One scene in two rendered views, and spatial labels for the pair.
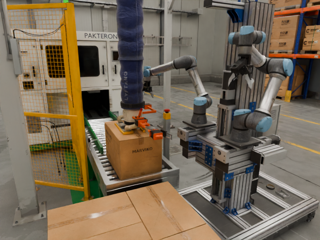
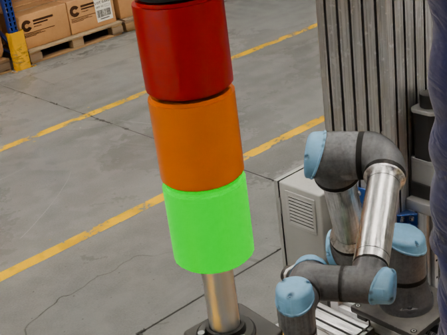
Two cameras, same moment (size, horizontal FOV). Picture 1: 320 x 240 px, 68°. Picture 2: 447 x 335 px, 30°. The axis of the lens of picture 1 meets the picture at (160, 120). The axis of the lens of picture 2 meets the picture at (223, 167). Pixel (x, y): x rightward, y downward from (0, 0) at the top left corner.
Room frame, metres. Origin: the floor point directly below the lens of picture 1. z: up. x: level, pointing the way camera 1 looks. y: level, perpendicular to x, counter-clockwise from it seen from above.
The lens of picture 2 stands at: (2.90, 1.48, 2.42)
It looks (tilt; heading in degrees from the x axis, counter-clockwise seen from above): 25 degrees down; 261
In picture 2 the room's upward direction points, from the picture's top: 8 degrees counter-clockwise
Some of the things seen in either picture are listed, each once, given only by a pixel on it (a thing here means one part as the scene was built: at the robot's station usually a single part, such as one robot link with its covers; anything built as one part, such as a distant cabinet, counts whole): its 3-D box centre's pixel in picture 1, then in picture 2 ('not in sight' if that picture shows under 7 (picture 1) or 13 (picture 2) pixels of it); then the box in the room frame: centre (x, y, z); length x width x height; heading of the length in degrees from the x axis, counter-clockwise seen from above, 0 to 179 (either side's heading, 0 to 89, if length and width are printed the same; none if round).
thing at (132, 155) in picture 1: (131, 146); not in sight; (2.21, 0.29, 0.75); 0.60 x 0.40 x 0.40; 25
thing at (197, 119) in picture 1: (199, 116); (405, 287); (2.12, -0.37, 1.09); 0.15 x 0.15 x 0.10
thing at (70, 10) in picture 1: (48, 110); not in sight; (2.48, 1.21, 1.05); 0.87 x 0.10 x 2.10; 77
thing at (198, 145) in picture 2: not in sight; (197, 133); (2.84, 1.04, 2.24); 0.05 x 0.05 x 0.05
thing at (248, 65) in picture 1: (244, 65); not in sight; (1.44, -0.50, 1.61); 0.09 x 0.08 x 0.12; 133
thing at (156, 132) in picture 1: (155, 134); not in sight; (1.66, 0.03, 1.08); 0.08 x 0.07 x 0.05; 24
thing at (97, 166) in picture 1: (87, 145); not in sight; (2.80, 0.92, 0.50); 2.31 x 0.05 x 0.19; 25
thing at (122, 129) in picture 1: (123, 126); not in sight; (2.17, 0.35, 0.97); 0.34 x 0.10 x 0.05; 24
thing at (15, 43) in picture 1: (17, 56); not in sight; (2.17, 1.27, 1.62); 0.20 x 0.05 x 0.30; 25
